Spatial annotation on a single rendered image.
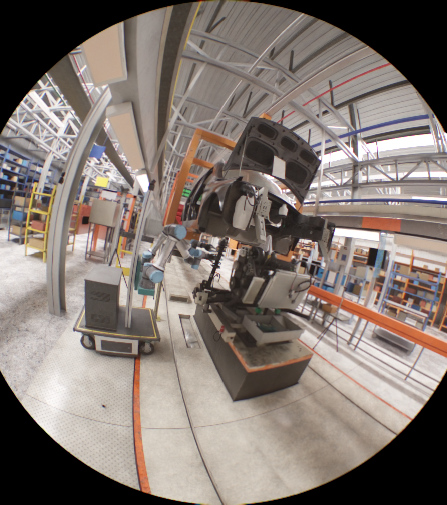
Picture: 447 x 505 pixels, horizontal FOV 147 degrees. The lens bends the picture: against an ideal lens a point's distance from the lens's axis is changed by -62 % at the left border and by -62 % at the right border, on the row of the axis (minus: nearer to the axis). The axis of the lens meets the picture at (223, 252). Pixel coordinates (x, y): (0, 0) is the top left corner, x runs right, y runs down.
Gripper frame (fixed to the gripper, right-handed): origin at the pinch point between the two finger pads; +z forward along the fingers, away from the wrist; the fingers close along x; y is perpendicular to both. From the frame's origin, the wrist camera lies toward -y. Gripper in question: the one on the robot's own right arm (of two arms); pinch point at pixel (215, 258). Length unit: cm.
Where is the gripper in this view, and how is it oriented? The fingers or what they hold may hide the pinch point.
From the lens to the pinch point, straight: 197.0
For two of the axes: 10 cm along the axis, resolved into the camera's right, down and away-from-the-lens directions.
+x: -2.3, 9.7, -0.9
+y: -8.7, -1.6, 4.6
